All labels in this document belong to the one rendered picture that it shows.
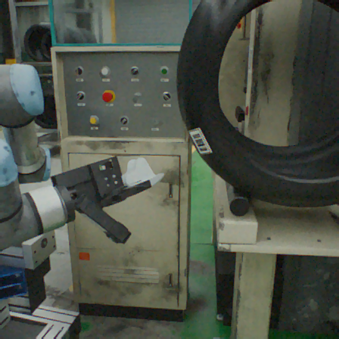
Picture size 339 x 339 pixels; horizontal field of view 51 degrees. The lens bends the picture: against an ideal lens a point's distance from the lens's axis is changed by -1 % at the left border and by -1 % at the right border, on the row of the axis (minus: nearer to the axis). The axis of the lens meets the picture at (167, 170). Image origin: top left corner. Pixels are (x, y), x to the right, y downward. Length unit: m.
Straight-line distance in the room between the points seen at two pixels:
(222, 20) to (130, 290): 1.35
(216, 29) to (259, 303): 1.02
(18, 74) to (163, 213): 0.92
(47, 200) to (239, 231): 0.45
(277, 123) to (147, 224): 0.74
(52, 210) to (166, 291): 1.22
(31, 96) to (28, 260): 0.58
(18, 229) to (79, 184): 0.13
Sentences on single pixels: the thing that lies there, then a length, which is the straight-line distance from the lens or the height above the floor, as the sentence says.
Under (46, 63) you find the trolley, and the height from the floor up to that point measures 1.17.
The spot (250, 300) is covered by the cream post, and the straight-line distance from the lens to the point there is 1.43.
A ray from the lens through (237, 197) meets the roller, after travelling 0.84.
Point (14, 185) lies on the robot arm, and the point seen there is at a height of 1.06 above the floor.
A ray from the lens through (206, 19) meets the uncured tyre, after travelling 0.76.
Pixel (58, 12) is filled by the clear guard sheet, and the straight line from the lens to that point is 1.56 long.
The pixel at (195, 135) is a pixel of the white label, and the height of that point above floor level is 1.06.
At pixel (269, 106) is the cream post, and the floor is 1.08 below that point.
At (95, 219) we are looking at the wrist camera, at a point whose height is 0.96.
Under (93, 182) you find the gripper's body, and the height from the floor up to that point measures 1.02.
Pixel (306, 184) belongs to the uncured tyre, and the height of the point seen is 0.97.
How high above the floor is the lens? 1.23
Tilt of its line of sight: 18 degrees down
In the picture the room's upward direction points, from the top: straight up
